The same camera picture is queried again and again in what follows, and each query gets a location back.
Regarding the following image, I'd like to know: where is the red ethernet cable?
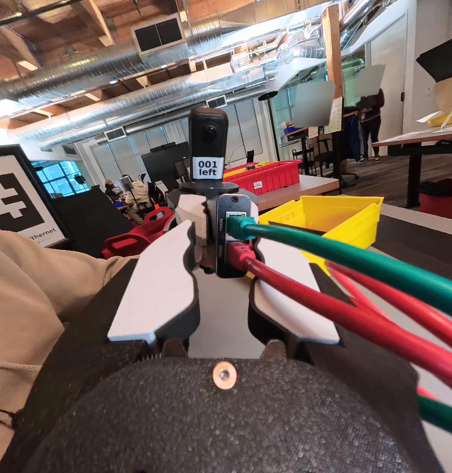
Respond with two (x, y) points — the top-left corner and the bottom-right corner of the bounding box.
(226, 241), (452, 401)

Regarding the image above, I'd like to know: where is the framed black-white marker sign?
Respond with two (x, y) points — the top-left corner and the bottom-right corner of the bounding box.
(0, 145), (73, 249)

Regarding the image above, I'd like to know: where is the black flat board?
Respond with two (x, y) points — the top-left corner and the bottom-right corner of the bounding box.
(416, 31), (452, 84)

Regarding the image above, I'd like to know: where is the person's beige hoodie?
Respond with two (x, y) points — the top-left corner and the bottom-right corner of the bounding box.
(0, 318), (69, 472)

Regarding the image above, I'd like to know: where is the person's left forearm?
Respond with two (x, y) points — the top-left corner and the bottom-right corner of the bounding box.
(0, 228), (139, 326)

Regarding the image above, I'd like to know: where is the yellow flat tray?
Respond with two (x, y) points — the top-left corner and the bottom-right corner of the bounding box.
(427, 107), (452, 127)

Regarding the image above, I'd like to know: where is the green ethernet cable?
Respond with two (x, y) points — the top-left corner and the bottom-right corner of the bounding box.
(226, 214), (452, 438)

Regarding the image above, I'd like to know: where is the red round container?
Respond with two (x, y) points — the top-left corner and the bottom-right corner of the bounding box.
(420, 179), (452, 221)

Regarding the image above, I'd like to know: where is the printed paper sheet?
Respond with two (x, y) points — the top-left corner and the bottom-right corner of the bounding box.
(324, 97), (344, 134)

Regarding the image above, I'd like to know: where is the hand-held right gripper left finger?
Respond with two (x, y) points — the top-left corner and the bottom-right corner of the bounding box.
(107, 220), (201, 344)

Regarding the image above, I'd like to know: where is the wooden post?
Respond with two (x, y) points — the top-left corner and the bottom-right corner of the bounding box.
(321, 4), (345, 102)

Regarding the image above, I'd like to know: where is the yellow plastic tray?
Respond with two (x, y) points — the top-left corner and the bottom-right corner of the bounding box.
(223, 163), (274, 178)

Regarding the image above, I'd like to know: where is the red divided plastic bin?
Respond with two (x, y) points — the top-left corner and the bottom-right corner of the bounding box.
(223, 160), (302, 196)

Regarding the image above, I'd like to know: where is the yellow plastic bin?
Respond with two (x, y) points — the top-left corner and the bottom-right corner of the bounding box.
(258, 195), (385, 276)

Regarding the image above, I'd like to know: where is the ceiling air vent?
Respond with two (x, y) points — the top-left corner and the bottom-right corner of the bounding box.
(131, 14), (186, 56)

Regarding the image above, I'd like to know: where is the red shopping basket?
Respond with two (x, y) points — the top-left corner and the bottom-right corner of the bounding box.
(102, 206), (175, 259)

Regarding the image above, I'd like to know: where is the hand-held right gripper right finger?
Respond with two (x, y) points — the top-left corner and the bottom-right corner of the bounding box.
(248, 238), (340, 347)

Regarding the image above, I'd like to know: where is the black-legged desk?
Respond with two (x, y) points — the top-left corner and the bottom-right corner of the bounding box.
(372, 126), (452, 207)

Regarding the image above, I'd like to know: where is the black ethernet port box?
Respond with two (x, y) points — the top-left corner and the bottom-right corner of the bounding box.
(207, 194), (257, 279)

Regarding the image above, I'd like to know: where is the black floor lamp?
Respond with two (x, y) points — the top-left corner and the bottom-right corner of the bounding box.
(258, 90), (282, 163)

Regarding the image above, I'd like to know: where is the black panel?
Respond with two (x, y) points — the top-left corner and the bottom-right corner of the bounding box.
(52, 188), (138, 257)

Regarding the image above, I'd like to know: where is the large black display screen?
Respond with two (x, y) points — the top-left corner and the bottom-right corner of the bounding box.
(141, 141), (191, 183)

